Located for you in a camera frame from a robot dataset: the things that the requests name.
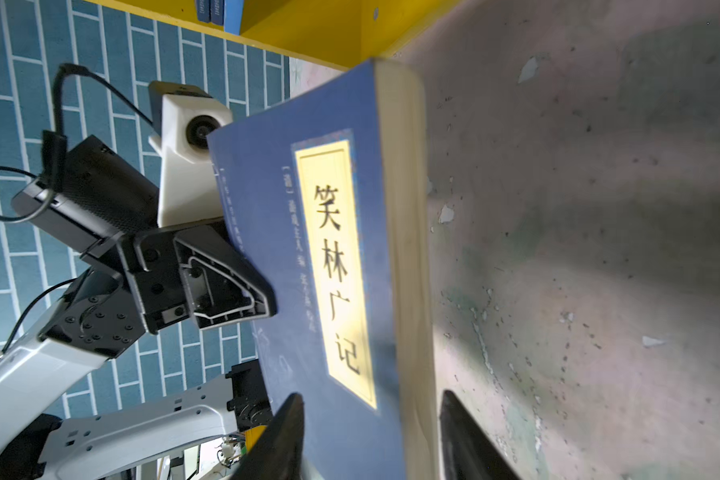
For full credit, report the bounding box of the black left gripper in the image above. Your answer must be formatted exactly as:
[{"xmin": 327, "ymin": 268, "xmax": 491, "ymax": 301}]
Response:
[{"xmin": 31, "ymin": 136, "xmax": 277, "ymax": 333}]

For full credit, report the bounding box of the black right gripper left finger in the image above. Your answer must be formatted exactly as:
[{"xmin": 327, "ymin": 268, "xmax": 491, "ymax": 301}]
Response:
[{"xmin": 231, "ymin": 393, "xmax": 305, "ymax": 480}]

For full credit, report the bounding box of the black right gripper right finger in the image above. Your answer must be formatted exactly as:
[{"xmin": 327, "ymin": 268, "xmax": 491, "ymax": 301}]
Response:
[{"xmin": 439, "ymin": 390, "xmax": 519, "ymax": 480}]

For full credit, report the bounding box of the blue book yellow label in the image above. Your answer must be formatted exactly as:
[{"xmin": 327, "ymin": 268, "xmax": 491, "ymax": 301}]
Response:
[
  {"xmin": 194, "ymin": 0, "xmax": 211, "ymax": 23},
  {"xmin": 209, "ymin": 0, "xmax": 225, "ymax": 26},
  {"xmin": 209, "ymin": 58, "xmax": 439, "ymax": 479}
]

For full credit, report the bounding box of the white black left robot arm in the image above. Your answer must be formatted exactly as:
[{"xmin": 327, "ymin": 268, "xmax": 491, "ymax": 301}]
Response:
[{"xmin": 0, "ymin": 136, "xmax": 276, "ymax": 479}]

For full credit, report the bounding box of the yellow pink blue bookshelf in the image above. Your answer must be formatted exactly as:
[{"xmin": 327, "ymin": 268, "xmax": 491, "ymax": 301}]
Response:
[{"xmin": 100, "ymin": 0, "xmax": 457, "ymax": 70}]

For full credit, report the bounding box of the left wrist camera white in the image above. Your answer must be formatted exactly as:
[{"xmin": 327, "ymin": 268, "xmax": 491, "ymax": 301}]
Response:
[{"xmin": 148, "ymin": 81, "xmax": 233, "ymax": 228}]

